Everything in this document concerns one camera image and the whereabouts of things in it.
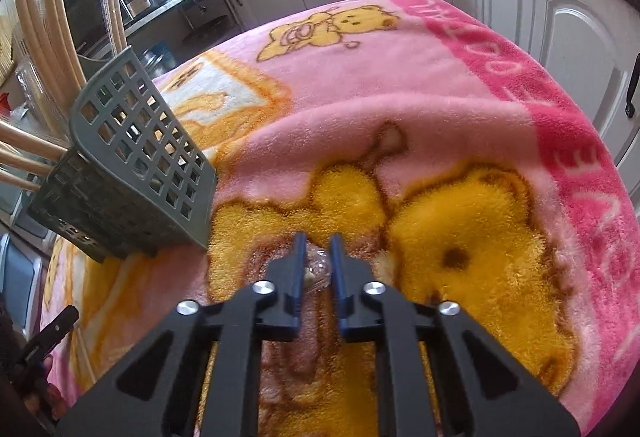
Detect plastic-wrapped chopstick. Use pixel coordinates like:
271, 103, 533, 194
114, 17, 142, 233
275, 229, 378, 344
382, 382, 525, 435
47, 0, 87, 85
302, 244, 335, 298
15, 0, 67, 104
29, 0, 77, 90

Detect person's left hand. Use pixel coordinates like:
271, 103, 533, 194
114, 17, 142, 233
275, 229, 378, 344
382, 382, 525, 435
27, 357, 67, 420

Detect pink printed blanket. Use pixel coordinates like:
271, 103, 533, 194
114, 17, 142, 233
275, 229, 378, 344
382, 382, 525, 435
37, 0, 640, 437

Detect stacked metal pots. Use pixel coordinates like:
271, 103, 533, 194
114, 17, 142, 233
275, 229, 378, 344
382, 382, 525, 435
140, 44, 176, 72

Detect black microwave oven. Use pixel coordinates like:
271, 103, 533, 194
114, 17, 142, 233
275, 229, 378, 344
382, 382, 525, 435
62, 0, 126, 58

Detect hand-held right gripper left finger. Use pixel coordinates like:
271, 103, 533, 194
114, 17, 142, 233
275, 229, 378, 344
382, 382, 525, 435
56, 232, 308, 437

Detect person's left forearm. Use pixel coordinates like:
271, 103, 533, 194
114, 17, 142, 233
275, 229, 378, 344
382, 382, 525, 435
0, 304, 26, 393

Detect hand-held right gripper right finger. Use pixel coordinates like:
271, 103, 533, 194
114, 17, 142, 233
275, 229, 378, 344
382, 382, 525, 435
330, 234, 582, 437

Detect dark plastic utensil basket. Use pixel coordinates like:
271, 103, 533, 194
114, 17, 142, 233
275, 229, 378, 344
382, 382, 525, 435
27, 46, 219, 264

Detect grey plastic drawer unit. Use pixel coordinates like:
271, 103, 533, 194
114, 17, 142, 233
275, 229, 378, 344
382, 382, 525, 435
0, 197, 52, 343

